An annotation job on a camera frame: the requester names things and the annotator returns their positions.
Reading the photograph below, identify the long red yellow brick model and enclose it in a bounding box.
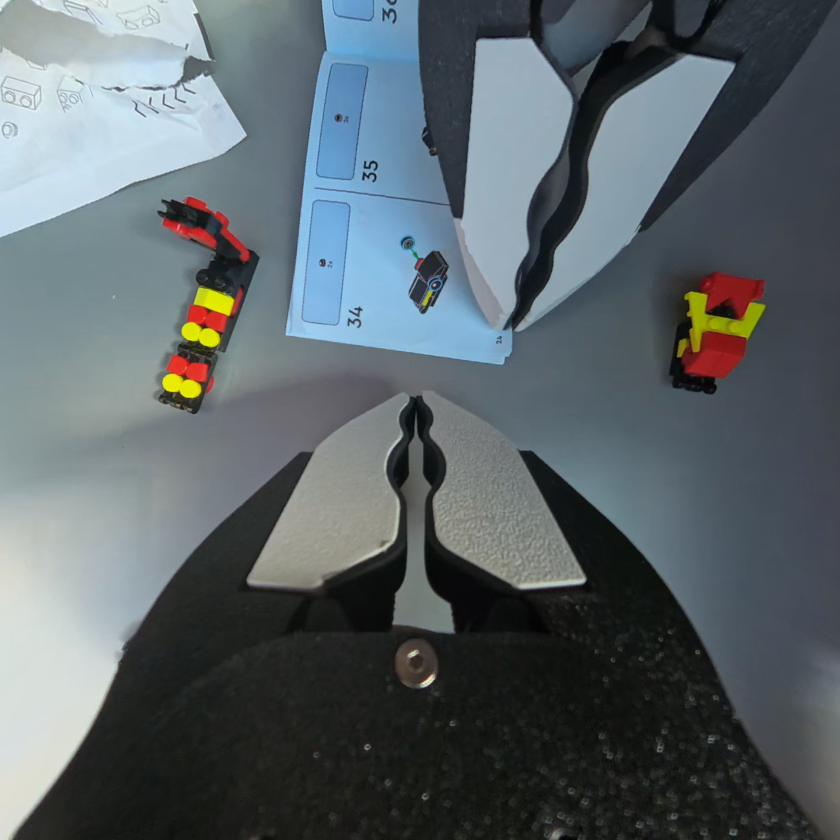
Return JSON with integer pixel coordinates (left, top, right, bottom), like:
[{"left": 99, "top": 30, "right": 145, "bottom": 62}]
[{"left": 156, "top": 196, "right": 261, "bottom": 416}]

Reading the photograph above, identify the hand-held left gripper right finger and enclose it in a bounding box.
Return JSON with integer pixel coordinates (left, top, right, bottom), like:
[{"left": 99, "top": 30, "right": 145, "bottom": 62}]
[{"left": 419, "top": 390, "right": 588, "bottom": 596}]

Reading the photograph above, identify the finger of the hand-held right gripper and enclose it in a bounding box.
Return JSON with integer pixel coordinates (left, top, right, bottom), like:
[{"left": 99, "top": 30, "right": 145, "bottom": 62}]
[
  {"left": 512, "top": 41, "right": 737, "bottom": 333},
  {"left": 453, "top": 35, "right": 580, "bottom": 330}
]

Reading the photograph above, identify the torn white paper bag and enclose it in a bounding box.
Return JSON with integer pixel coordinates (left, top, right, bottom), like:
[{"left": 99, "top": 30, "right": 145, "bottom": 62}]
[{"left": 0, "top": 0, "right": 249, "bottom": 239}]

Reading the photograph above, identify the blue instruction booklet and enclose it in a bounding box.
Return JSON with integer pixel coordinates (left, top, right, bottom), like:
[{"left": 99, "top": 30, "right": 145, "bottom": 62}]
[{"left": 285, "top": 0, "right": 513, "bottom": 366}]

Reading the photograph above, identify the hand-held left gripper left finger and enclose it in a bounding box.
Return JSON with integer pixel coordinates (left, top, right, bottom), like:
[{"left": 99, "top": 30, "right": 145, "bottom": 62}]
[{"left": 246, "top": 392, "right": 419, "bottom": 597}]

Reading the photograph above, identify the small red yellow brick model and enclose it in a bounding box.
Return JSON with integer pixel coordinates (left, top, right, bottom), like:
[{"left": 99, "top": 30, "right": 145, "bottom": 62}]
[{"left": 669, "top": 272, "right": 768, "bottom": 395}]

